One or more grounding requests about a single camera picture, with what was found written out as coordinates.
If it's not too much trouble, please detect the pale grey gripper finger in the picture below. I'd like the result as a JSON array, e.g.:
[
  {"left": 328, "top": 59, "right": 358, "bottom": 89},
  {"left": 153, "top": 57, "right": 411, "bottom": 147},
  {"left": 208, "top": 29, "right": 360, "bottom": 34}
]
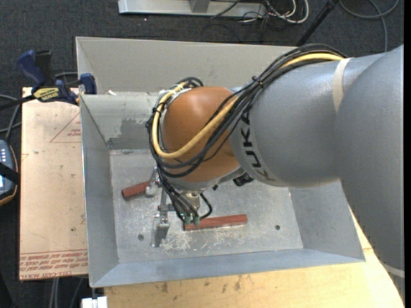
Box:
[
  {"left": 144, "top": 169, "right": 161, "bottom": 198},
  {"left": 150, "top": 215, "right": 170, "bottom": 248}
]

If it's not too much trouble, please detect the grey metal bin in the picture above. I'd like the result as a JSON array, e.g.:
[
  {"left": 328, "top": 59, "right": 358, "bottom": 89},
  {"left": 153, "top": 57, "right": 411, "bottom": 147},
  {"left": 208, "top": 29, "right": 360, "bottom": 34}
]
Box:
[{"left": 75, "top": 36, "right": 366, "bottom": 288}]

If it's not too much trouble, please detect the red-brown flat block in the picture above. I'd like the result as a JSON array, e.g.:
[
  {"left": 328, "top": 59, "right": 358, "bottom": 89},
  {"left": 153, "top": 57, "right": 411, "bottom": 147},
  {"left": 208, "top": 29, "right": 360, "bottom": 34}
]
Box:
[
  {"left": 183, "top": 214, "right": 249, "bottom": 232},
  {"left": 121, "top": 180, "right": 152, "bottom": 201}
]

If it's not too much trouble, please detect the brown cardboard board, red print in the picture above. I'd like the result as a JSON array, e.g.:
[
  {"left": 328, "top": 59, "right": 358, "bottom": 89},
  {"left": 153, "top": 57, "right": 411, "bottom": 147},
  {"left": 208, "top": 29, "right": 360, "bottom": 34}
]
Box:
[{"left": 19, "top": 87, "right": 89, "bottom": 281}]

